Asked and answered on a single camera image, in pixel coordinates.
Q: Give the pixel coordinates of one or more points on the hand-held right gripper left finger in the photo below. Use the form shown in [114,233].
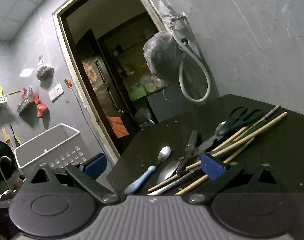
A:
[94,166]

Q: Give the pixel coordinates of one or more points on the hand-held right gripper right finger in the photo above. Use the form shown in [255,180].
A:
[213,166]

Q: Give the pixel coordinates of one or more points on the dark green kitchen scissors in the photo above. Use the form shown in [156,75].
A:
[209,142]

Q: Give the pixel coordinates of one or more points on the plain wooden chopstick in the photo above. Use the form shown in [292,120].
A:
[267,124]
[164,183]
[239,148]

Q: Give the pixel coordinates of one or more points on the metal table knife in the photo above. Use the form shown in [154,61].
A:
[172,183]

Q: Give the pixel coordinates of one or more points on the large metal spoon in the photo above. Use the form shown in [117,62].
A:
[167,172]

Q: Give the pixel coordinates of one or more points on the white perforated utensil basket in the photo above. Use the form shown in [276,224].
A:
[29,155]

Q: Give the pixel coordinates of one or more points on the dark wooden door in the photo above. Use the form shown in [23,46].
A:
[104,100]

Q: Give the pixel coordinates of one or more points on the crumpled dark plastic bag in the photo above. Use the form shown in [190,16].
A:
[144,118]

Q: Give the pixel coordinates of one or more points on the grey cabinet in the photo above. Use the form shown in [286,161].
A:
[167,105]

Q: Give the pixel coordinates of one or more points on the red plastic bag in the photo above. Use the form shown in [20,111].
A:
[41,110]

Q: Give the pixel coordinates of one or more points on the yellow green cloth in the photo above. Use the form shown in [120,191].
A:
[17,141]

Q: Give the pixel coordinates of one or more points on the green storage box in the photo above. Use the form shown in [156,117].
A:
[137,93]

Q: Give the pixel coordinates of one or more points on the black pan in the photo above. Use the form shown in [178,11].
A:
[2,150]

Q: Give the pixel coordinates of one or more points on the wooden brush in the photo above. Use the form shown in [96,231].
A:
[5,135]

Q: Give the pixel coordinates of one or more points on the white crumpled plastic bag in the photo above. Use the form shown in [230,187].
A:
[150,83]

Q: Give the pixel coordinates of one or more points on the hanging mesh bag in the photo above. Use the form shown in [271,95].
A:
[43,71]

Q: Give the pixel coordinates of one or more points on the wooden shelf unit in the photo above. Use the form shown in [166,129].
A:
[127,50]

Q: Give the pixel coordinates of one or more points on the grey hanging plastic bag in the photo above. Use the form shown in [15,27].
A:
[162,55]

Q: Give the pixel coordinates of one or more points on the white door frame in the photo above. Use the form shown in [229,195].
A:
[100,132]

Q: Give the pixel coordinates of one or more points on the white wall switch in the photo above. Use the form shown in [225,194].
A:
[59,89]
[52,95]

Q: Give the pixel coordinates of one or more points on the orange wall hook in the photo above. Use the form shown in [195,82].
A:
[68,82]

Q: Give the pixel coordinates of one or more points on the grey wall rack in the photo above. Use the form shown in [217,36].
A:
[24,105]

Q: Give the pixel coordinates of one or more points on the metal wall tap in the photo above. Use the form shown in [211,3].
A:
[172,17]

